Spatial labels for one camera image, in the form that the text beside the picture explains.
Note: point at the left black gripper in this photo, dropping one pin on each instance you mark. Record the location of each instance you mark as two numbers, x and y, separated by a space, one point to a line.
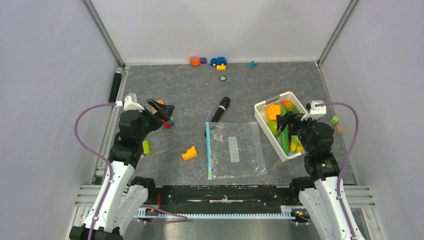
165 110

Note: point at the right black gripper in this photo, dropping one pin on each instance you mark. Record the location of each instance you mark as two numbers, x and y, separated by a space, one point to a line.
290 118

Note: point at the green cabbage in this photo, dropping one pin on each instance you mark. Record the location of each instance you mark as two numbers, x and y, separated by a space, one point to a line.
273 127

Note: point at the green cucumber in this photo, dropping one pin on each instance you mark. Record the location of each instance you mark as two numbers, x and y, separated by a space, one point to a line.
284 140

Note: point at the yellow bell pepper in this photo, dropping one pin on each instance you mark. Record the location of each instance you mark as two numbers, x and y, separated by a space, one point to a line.
272 111

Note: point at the clear zip top bag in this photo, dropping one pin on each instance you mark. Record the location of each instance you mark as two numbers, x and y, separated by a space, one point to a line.
234 150

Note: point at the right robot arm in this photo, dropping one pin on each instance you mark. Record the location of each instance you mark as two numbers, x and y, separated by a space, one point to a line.
321 192

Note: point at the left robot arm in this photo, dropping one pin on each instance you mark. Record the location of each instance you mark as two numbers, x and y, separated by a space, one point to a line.
119 197

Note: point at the orange green mango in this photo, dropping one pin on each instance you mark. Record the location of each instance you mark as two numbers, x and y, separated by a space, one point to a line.
289 106

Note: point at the multicolour toy block stack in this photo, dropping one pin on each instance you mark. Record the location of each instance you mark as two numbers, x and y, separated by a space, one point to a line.
167 122

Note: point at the yellow banana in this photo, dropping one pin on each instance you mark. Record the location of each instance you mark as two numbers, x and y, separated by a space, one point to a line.
295 145

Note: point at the white perforated plastic basket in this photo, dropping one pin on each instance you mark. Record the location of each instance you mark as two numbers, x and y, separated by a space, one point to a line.
260 116

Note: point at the green lego brick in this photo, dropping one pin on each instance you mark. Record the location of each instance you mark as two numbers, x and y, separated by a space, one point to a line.
146 148

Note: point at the green cube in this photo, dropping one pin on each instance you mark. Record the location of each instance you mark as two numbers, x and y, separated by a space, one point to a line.
334 120

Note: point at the brown wooden cube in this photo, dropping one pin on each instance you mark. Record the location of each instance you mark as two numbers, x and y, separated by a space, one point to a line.
339 129

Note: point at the orange cheese wedge toy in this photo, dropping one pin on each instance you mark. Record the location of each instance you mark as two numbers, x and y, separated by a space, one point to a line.
190 153

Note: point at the black microphone on table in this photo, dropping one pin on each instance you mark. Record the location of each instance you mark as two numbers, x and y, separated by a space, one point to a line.
222 107

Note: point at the teal block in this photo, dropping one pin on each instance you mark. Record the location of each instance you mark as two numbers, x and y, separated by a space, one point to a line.
252 64

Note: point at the small round black cap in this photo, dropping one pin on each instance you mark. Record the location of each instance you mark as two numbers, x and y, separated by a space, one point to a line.
222 78

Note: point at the yellow lego brick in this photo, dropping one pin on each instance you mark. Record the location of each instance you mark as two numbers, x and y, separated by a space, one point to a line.
221 67

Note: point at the blue toy car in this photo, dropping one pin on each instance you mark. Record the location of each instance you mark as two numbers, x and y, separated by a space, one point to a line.
218 61

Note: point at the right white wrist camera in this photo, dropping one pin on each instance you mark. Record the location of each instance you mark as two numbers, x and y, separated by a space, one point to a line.
315 109

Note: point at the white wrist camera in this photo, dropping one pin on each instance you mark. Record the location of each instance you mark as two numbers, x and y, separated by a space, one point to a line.
315 109
130 103

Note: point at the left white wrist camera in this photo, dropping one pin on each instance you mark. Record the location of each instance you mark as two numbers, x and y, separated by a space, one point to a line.
130 103

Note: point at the black microphone by wall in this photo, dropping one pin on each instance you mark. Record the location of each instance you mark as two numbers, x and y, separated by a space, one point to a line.
118 72

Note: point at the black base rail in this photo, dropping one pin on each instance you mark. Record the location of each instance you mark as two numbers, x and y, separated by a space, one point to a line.
222 199

